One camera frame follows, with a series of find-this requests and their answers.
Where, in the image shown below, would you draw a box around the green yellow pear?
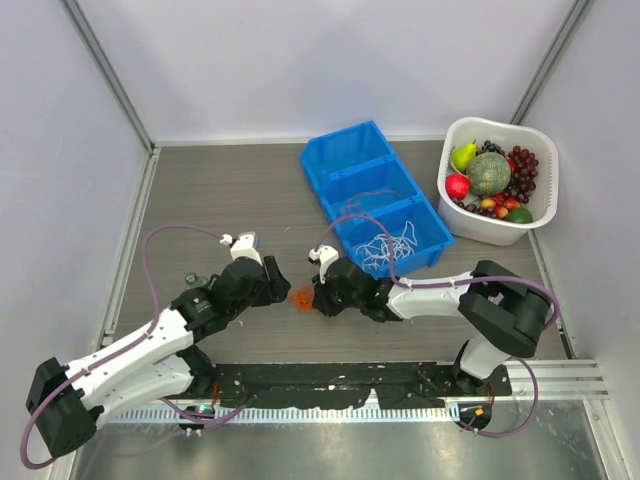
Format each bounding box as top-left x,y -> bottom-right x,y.
450,142 -> 477,174

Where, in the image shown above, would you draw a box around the green lime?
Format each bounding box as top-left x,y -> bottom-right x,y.
504,207 -> 533,224

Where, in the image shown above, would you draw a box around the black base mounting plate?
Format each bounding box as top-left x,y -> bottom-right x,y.
217,362 -> 512,410

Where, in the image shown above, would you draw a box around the white fruit basket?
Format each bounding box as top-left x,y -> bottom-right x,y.
437,117 -> 559,246

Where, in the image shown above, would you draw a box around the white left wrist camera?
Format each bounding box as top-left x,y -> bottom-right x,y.
219,231 -> 262,264

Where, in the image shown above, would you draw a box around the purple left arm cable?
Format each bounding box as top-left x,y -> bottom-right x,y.
19,223 -> 231,470

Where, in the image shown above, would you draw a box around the perforated cable duct strip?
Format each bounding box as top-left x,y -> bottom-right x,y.
112,403 -> 459,425

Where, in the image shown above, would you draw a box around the red yellow cherries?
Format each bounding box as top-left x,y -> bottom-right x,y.
478,196 -> 520,220

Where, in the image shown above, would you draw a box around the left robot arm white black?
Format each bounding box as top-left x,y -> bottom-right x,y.
20,256 -> 291,468

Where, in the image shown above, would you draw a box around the red apple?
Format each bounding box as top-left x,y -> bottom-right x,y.
445,173 -> 471,201

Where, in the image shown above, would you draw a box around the clear glass bottle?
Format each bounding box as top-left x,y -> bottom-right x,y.
184,272 -> 208,288

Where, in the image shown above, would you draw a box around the blue three-compartment bin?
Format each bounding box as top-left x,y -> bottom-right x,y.
300,121 -> 455,278

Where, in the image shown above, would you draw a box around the white cable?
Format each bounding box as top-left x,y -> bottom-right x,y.
357,242 -> 391,274
384,219 -> 419,261

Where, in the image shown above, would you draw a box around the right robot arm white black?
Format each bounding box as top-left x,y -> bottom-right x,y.
309,251 -> 560,395

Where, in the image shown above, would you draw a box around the dark red grape bunch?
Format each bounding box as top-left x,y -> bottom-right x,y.
503,145 -> 539,204

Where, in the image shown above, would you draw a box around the green melon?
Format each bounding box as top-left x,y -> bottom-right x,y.
466,152 -> 512,197

